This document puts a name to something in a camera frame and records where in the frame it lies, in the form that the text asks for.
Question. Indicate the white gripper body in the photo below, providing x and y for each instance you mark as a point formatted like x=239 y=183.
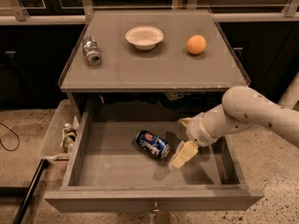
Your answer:
x=196 y=131

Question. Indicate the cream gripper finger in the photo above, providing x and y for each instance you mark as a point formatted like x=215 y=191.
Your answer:
x=184 y=122
x=185 y=151

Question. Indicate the blue pepsi can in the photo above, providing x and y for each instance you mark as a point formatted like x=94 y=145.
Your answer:
x=155 y=145

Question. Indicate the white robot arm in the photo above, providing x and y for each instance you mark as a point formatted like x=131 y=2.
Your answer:
x=241 y=107

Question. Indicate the open grey top drawer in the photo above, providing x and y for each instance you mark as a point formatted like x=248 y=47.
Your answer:
x=108 y=172

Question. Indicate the grey cabinet counter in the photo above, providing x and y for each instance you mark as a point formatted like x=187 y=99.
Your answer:
x=167 y=67

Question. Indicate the silver can on counter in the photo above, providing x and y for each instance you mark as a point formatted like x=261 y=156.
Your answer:
x=90 y=51

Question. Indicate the green can in bin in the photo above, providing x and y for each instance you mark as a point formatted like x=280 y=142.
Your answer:
x=68 y=138

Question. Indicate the orange fruit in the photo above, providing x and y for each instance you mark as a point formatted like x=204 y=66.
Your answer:
x=196 y=44

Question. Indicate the white paper bowl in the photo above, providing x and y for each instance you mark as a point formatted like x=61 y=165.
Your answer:
x=144 y=37

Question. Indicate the clear plastic bin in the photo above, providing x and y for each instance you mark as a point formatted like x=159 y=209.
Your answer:
x=51 y=144

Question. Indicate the black bar on floor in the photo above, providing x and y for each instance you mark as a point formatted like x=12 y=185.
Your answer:
x=43 y=164

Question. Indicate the metal drawer handle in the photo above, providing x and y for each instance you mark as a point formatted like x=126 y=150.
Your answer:
x=155 y=209

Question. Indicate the grey railing frame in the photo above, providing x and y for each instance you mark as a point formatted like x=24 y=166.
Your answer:
x=77 y=11

